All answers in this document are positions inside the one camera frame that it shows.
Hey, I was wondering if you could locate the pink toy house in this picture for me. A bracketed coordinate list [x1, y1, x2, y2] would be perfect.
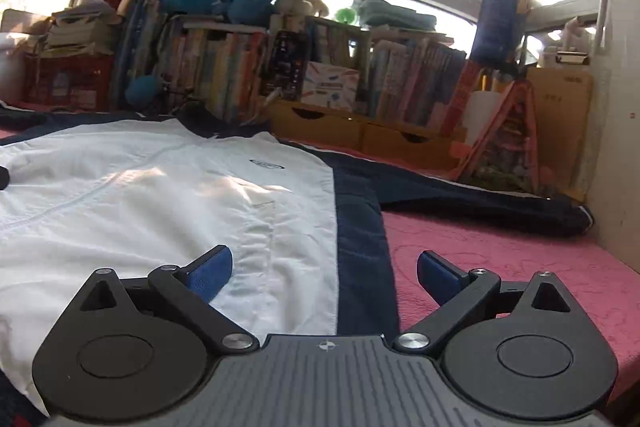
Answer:
[450, 80, 543, 198]

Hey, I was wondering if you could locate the row of books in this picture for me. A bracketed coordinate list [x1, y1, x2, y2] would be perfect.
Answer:
[112, 0, 493, 143]

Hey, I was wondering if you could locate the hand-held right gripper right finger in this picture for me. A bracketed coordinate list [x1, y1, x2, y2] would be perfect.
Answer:
[392, 249, 576, 353]

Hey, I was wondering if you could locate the stack of paper booklets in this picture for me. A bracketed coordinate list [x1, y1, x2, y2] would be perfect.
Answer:
[30, 0, 121, 58]

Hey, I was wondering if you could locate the red plastic crate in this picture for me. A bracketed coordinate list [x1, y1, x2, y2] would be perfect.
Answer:
[22, 54, 115, 110]

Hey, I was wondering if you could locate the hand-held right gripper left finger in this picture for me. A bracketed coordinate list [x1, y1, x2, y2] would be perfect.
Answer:
[80, 244, 261, 353]

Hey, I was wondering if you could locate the blue plush ball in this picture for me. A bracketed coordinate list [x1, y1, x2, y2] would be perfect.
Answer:
[125, 74, 162, 107]

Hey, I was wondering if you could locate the white printed cardboard box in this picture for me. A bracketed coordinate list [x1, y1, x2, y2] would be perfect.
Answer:
[301, 61, 361, 112]

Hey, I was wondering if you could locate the small white figurine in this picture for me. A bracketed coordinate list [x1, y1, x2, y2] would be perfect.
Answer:
[557, 16, 591, 53]

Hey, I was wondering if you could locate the green folded towel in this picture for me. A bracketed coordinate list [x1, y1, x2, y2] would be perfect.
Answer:
[352, 0, 438, 33]

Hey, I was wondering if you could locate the brown clipboard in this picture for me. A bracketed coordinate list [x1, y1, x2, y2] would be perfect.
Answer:
[525, 52, 595, 203]

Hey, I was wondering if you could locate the navy white striped jacket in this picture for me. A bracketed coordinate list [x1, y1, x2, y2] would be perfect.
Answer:
[0, 102, 596, 427]

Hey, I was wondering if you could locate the wooden drawer organizer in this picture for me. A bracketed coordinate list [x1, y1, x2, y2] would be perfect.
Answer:
[265, 97, 468, 170]

